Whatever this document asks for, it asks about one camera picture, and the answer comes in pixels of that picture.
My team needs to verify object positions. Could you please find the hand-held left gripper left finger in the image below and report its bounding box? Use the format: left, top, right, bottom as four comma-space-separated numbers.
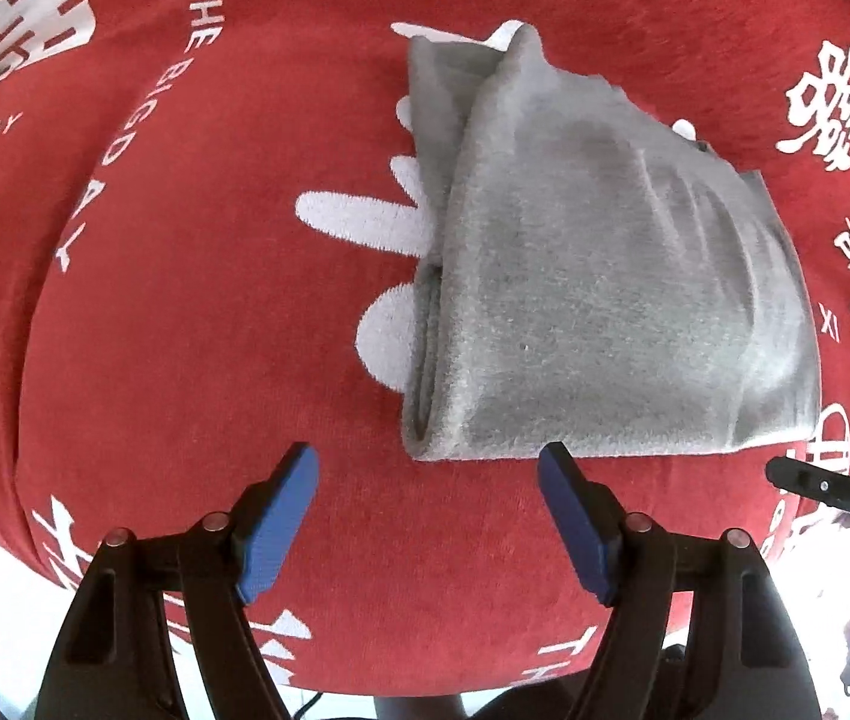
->
35, 441, 321, 720

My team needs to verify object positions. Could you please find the red printed blanket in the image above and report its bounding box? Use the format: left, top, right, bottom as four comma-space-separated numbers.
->
0, 0, 850, 692

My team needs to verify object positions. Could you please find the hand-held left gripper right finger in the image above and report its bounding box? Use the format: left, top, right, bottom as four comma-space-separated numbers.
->
536, 441, 830, 720

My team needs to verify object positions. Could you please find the grey sweater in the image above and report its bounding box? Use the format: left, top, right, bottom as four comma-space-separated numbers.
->
399, 19, 824, 464

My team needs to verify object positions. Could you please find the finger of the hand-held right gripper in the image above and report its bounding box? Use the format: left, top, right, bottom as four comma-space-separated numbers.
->
765, 453, 850, 535

